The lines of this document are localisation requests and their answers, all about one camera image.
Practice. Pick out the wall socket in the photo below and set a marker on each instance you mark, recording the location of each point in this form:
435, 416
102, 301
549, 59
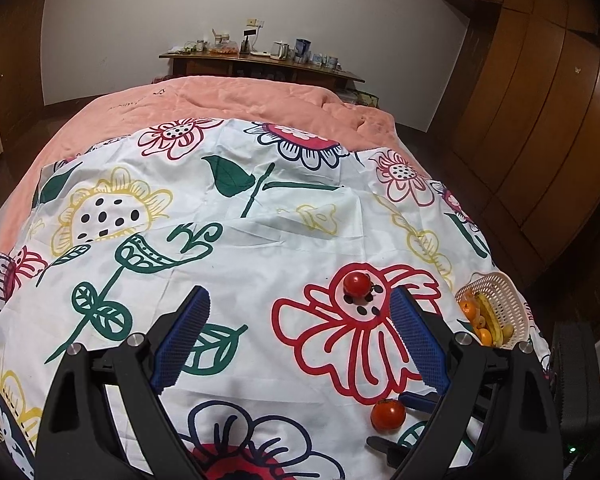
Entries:
254, 23

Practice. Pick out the yellow banana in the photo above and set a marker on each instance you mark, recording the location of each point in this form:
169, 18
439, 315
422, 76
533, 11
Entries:
492, 317

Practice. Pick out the large orange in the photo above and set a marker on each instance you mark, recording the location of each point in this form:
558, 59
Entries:
467, 308

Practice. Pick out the glass electric kettle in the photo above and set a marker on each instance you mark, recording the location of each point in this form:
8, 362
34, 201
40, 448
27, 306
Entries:
279, 50

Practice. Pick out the pink quilt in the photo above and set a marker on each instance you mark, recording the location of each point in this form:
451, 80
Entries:
205, 102

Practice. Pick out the red tomato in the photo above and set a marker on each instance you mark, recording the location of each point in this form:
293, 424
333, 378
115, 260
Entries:
356, 284

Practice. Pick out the white floral bed sheet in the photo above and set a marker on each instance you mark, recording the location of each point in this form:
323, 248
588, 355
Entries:
230, 270

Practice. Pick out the wooden door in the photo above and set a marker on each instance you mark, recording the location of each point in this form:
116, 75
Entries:
17, 70

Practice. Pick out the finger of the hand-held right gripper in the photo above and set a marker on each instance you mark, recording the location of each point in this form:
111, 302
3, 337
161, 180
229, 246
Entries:
419, 401
386, 450

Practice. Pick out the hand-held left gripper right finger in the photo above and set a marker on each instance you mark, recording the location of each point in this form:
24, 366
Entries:
420, 340

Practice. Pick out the white perforated plastic basket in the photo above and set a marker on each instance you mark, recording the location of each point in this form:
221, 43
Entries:
510, 305

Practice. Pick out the wooden wardrobe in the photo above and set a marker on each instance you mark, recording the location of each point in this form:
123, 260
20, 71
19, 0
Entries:
530, 110

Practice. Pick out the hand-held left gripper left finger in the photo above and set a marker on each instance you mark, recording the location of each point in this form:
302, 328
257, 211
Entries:
180, 340

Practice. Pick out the wooden desk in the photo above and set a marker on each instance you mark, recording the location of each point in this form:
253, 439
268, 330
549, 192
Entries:
240, 65

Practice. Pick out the box under desk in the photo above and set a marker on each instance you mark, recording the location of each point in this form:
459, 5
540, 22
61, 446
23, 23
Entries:
362, 96

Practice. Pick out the orange-red persimmon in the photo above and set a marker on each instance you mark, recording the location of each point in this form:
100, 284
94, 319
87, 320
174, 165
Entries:
387, 414

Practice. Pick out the black desk sign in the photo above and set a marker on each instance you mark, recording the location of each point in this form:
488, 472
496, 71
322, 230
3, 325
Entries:
245, 41

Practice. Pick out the orange snack packet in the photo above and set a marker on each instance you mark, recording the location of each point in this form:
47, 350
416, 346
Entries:
223, 50

